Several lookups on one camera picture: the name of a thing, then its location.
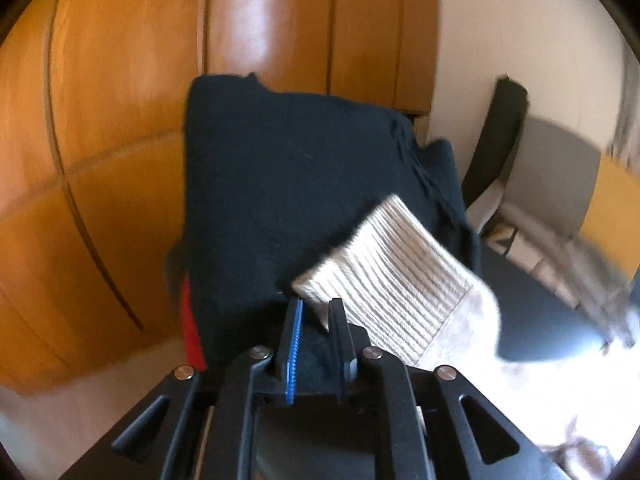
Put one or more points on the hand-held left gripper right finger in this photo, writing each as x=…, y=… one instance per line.
x=345, y=347

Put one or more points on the wooden wardrobe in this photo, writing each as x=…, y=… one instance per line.
x=150, y=85

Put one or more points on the red cloth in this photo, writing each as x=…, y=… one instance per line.
x=192, y=325

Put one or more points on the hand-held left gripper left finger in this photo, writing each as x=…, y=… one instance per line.
x=294, y=345

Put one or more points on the dark navy garment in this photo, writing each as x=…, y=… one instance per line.
x=280, y=185

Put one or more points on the grey and yellow cushion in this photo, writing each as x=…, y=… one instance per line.
x=555, y=175

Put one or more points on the beige knit sweater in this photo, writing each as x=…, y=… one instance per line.
x=400, y=280

